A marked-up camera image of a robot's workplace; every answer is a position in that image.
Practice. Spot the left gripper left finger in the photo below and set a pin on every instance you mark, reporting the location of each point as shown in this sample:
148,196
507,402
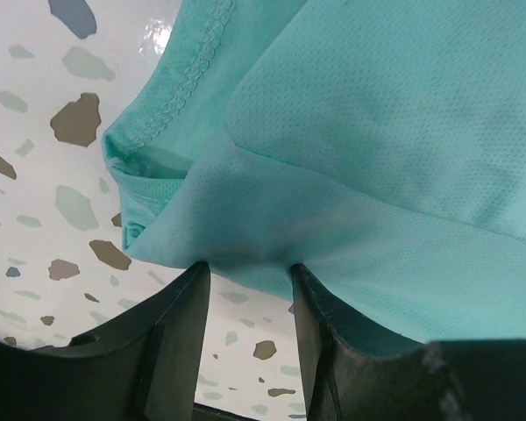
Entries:
141,365

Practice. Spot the teal t-shirt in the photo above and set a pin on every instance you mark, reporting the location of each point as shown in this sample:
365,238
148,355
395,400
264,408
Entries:
382,144

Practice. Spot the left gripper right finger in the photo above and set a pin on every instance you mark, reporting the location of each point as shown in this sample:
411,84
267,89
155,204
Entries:
356,369

